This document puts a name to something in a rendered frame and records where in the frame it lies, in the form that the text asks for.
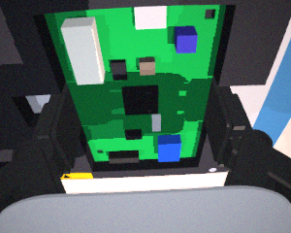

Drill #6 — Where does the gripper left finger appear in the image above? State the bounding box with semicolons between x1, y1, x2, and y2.
0;81;81;213

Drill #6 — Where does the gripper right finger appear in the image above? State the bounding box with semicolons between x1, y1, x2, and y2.
204;75;291;203

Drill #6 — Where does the green circuit board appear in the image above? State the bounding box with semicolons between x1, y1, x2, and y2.
44;5;226;163

